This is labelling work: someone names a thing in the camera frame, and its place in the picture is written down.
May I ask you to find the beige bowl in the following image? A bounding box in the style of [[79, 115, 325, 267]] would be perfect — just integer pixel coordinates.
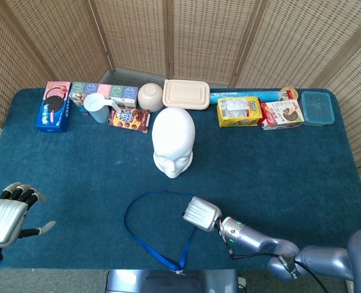
[[137, 82, 164, 112]]

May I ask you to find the brown chocolate biscuit box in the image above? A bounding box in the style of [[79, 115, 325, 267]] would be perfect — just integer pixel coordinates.
[[108, 106, 152, 134]]

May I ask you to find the pale blue plastic mug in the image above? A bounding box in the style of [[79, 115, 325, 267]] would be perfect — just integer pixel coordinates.
[[82, 93, 125, 124]]

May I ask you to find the teal table cloth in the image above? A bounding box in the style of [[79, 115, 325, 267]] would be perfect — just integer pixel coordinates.
[[0, 87, 361, 271]]

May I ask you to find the yellow Lipo biscuit bag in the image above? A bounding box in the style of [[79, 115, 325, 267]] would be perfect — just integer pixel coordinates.
[[216, 96, 264, 128]]

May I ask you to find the white foam mannequin head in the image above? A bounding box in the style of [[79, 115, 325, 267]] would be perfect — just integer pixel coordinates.
[[151, 106, 196, 179]]

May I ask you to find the pastel multicolour carton pack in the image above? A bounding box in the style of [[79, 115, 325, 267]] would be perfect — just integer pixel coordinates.
[[69, 81, 139, 108]]

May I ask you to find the beige lidded lunch box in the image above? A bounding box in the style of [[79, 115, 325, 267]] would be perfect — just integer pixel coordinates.
[[162, 79, 211, 110]]

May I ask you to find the cyan plastic roll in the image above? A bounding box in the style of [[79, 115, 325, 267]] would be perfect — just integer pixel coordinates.
[[210, 89, 282, 106]]

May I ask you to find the blue lanyard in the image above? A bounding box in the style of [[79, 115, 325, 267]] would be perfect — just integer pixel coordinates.
[[123, 190, 198, 275]]

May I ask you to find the blue Oreo cookie box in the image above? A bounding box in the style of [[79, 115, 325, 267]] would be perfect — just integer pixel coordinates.
[[35, 81, 73, 134]]

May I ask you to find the small round snack cup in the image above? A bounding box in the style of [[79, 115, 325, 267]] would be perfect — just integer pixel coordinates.
[[279, 86, 299, 101]]

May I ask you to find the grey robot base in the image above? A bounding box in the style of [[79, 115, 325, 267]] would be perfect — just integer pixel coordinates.
[[105, 269, 241, 293]]

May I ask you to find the wicker folding screen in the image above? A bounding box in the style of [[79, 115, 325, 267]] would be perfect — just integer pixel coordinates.
[[0, 0, 361, 220]]

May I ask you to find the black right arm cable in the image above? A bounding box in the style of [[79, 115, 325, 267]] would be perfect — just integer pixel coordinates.
[[228, 241, 329, 293]]

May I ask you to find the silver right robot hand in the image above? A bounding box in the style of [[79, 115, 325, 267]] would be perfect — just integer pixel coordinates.
[[181, 196, 223, 232]]

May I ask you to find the red white cookie box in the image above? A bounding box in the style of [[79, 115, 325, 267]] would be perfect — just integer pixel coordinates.
[[260, 99, 305, 131]]

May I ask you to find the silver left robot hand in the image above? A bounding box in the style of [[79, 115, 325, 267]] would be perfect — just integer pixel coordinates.
[[0, 182, 57, 248]]

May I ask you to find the blue transparent food container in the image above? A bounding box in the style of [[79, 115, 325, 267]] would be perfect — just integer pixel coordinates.
[[301, 90, 336, 127]]

